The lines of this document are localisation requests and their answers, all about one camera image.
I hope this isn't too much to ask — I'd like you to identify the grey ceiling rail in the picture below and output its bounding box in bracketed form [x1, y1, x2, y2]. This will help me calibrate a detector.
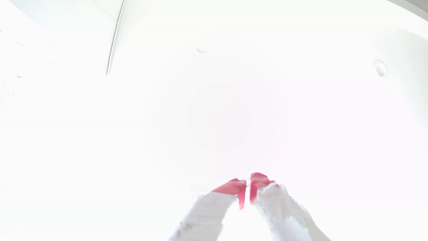
[106, 0, 126, 76]

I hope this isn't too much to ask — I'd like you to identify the round ceiling light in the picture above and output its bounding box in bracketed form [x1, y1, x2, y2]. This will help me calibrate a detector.
[196, 34, 214, 54]
[372, 59, 388, 77]

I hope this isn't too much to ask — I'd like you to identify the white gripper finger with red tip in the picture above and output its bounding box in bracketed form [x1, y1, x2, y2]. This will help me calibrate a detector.
[169, 178, 247, 241]
[249, 172, 331, 241]

